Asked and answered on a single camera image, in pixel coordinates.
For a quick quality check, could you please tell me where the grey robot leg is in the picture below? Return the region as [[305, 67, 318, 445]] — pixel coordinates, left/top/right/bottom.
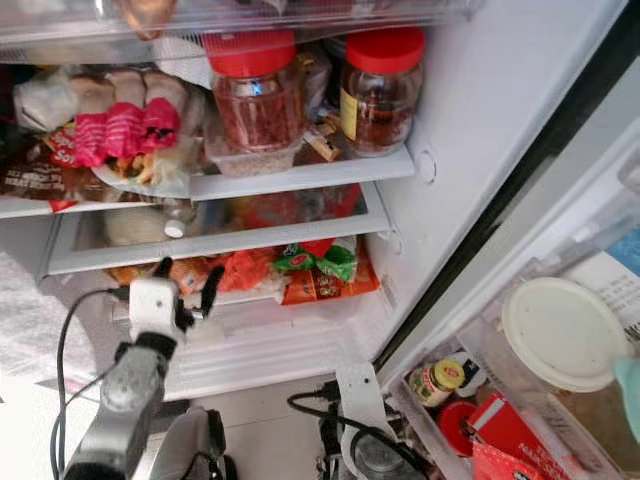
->
[[158, 404, 233, 480]]

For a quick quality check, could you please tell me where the bun pack with red label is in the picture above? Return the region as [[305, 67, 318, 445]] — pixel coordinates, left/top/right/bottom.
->
[[63, 67, 187, 171]]

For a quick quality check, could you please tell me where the brown printed food bag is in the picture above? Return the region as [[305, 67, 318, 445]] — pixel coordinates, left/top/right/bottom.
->
[[0, 138, 107, 203]]

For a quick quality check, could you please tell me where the wrapped plate of food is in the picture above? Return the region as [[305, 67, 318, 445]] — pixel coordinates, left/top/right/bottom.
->
[[88, 140, 197, 200]]

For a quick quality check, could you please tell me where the yellow lid small jar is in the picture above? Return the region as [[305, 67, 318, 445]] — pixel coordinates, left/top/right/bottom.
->
[[407, 356, 480, 409]]

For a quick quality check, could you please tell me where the clear plastic food box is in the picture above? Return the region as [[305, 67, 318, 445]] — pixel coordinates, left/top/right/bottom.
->
[[204, 133, 307, 180]]

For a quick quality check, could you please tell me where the brown rounded food item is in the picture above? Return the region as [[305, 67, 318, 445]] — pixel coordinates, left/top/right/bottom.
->
[[118, 0, 183, 41]]

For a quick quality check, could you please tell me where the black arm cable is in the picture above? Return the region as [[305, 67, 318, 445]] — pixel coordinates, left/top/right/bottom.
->
[[49, 287, 137, 480], [286, 388, 436, 476]]

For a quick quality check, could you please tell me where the white wrapped food parcel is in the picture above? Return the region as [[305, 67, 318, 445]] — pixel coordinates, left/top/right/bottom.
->
[[14, 67, 82, 134]]

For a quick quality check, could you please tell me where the white round lid container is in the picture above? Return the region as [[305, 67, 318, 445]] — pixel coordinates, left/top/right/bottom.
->
[[499, 276, 634, 394]]

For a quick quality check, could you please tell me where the red round lid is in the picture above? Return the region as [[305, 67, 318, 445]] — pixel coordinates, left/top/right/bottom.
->
[[437, 399, 482, 457]]

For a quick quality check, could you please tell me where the red lid clear jar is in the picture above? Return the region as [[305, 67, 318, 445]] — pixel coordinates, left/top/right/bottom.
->
[[337, 26, 427, 159], [202, 29, 307, 154]]

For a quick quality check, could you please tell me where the orange plastic bag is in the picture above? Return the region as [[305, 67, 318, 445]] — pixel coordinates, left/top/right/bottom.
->
[[213, 247, 282, 294]]

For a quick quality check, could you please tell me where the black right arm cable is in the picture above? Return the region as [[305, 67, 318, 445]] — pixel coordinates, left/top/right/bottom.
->
[[286, 388, 436, 476]]

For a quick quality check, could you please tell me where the teal plastic item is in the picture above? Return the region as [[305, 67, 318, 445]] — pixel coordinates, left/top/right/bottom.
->
[[614, 354, 640, 443]]

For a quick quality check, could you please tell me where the white fridge door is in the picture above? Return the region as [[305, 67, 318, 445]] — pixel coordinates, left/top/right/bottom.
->
[[372, 55, 640, 480]]

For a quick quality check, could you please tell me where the red cardboard box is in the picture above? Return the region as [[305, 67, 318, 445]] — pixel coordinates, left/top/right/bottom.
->
[[467, 391, 577, 480]]

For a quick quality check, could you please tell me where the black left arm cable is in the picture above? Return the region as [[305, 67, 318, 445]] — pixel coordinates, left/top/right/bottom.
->
[[49, 287, 137, 480]]

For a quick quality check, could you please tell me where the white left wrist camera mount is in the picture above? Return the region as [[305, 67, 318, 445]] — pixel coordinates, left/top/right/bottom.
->
[[127, 276, 184, 342]]

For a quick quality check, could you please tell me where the green snack pack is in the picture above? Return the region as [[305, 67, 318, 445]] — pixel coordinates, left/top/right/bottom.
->
[[267, 242, 360, 284]]

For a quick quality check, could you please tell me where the white bubble wrap sheet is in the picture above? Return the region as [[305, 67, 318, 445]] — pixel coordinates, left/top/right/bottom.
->
[[0, 248, 67, 373]]

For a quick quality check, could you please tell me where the clear fridge drawer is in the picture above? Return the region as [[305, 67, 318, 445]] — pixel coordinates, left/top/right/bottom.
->
[[44, 180, 398, 277]]

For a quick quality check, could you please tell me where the clear fridge shelf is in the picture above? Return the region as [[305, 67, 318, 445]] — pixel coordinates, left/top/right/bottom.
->
[[0, 0, 489, 49]]

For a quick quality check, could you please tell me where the orange red snack pack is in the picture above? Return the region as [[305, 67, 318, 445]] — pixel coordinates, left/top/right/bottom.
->
[[278, 263, 382, 307]]

